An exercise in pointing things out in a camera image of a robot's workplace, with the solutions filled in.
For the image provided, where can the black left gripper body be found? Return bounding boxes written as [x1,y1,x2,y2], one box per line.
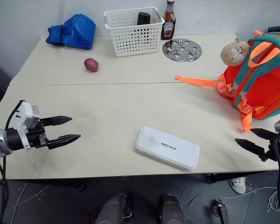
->
[27,118,50,149]

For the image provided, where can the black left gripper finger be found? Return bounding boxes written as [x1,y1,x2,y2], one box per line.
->
[40,115,73,128]
[47,134,82,150]

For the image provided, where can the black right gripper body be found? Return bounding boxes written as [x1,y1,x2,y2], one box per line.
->
[266,131,280,162]

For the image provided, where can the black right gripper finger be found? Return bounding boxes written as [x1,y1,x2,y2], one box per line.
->
[234,138,268,162]
[250,128,279,142]

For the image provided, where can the orange and teal backpack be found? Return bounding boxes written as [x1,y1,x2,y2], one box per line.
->
[175,29,280,133]

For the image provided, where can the white rectangular case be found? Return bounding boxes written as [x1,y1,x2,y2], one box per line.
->
[135,126,200,171]

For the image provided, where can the white sneaker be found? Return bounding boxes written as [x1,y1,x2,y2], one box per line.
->
[229,176,247,195]

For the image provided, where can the red potato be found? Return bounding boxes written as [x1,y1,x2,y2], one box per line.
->
[84,58,100,73]

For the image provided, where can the dark rounded robot leg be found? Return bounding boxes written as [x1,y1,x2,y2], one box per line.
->
[157,194,186,224]
[94,193,133,224]

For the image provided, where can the beige hamster plush toy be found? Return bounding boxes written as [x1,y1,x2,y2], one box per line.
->
[220,37,252,67]

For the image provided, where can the blue fabric bag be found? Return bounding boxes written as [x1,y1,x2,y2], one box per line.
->
[45,13,97,50]

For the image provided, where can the white perforated plastic basket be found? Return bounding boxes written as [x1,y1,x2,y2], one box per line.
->
[103,6,166,57]

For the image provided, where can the round perforated metal steamer plate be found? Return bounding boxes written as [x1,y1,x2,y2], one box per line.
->
[162,38,203,63]

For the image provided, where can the black box-shaped object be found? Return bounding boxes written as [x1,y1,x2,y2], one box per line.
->
[137,12,152,26]

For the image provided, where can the ketchup bottle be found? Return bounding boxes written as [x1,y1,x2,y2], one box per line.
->
[161,0,177,41]

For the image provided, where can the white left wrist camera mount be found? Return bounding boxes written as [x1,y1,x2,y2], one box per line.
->
[14,100,42,150]

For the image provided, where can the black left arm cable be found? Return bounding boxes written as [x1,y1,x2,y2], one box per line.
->
[0,100,24,224]

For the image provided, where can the black table frame bar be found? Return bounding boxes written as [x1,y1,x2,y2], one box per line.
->
[21,178,86,192]
[205,171,280,184]

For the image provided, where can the white floor cable bundle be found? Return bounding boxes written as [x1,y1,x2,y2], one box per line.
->
[266,181,280,213]

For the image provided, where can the black metal floor bracket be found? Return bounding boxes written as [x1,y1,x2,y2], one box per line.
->
[212,199,232,224]

